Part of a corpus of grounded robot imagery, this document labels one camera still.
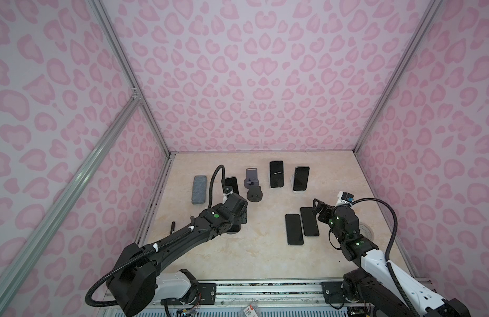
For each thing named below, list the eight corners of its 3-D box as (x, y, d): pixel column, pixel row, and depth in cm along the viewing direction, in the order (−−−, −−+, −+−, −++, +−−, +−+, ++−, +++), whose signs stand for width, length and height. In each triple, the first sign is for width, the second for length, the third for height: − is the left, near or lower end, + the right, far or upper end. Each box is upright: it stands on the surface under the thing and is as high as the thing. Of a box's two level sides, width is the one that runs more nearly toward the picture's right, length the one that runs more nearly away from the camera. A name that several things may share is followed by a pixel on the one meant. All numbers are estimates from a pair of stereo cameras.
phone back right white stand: (292, 191, 104) (296, 174, 93) (291, 184, 107) (295, 166, 96) (305, 191, 104) (311, 174, 93) (303, 183, 107) (309, 166, 96)
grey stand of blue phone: (246, 201, 101) (246, 198, 99) (247, 189, 106) (246, 185, 103) (262, 201, 101) (262, 198, 99) (262, 189, 106) (262, 185, 103)
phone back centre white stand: (269, 190, 105) (270, 175, 95) (268, 176, 111) (269, 160, 101) (283, 190, 105) (286, 174, 95) (281, 176, 111) (284, 160, 101)
